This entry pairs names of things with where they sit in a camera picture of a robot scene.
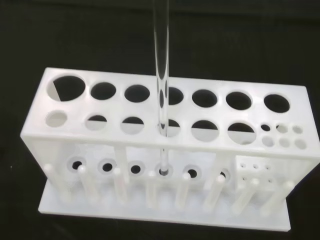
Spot white test tube rack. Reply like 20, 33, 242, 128
19, 66, 320, 231

